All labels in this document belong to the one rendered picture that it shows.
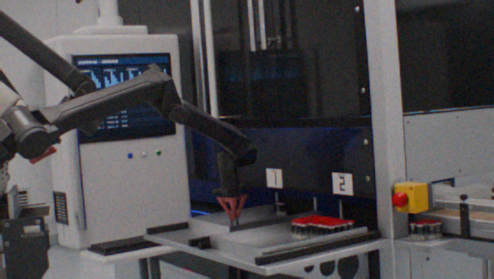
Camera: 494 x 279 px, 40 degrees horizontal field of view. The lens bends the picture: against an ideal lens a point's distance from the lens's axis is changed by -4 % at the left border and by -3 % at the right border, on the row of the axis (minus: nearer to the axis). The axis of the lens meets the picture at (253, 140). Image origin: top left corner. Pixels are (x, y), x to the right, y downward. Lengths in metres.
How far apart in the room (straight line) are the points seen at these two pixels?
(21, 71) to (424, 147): 5.61
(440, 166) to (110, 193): 1.17
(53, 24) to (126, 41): 4.74
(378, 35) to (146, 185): 1.12
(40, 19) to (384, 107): 5.70
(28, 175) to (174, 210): 4.58
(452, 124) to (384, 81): 0.29
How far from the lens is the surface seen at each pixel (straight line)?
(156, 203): 2.61
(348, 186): 1.99
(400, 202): 1.80
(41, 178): 7.18
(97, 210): 2.50
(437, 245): 1.81
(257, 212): 2.40
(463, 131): 2.08
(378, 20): 1.86
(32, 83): 7.16
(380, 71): 1.86
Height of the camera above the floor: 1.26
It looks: 3 degrees down
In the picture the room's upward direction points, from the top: 4 degrees counter-clockwise
